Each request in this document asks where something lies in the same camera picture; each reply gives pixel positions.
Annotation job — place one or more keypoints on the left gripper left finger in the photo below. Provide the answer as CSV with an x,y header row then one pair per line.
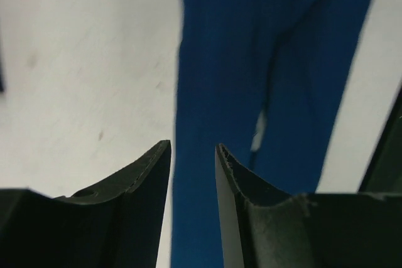
x,y
115,222

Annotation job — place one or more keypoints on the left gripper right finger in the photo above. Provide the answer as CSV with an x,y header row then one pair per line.
x,y
262,226

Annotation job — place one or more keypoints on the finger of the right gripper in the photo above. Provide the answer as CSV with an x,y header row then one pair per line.
x,y
383,174

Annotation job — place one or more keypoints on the blue t shirt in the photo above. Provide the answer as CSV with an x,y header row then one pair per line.
x,y
265,78

